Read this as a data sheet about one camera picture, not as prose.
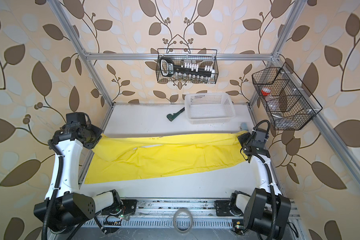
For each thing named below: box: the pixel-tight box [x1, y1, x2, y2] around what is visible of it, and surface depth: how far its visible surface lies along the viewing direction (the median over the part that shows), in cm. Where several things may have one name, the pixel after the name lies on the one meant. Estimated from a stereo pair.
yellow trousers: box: [85, 131, 248, 185], surface depth 91 cm
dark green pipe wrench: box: [166, 107, 185, 122], surface depth 114 cm
